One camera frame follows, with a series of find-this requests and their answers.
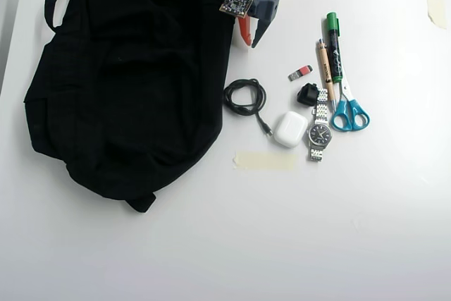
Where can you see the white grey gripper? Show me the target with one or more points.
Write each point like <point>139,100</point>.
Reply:
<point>266,9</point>

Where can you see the black fabric bag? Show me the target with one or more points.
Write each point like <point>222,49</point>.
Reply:
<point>123,103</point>

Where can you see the red black usb stick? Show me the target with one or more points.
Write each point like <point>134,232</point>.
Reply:
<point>300,72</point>

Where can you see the wooden ballpoint pen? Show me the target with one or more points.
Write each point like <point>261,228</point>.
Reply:
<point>326,72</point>

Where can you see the green black marker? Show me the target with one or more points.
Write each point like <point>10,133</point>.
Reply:
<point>334,50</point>

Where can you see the small black charger plug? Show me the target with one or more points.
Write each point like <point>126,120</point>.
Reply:
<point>306,94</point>

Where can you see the white earbuds case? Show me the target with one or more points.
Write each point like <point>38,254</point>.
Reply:
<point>289,129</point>

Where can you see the silver metal wristwatch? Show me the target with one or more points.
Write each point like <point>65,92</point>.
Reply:
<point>319,133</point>

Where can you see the long beige masking tape strip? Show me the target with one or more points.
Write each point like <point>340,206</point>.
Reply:
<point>264,160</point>

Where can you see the torn beige masking tape piece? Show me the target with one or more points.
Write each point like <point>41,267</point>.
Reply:
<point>437,5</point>

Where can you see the bare camera circuit board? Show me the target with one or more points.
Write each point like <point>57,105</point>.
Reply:
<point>236,5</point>

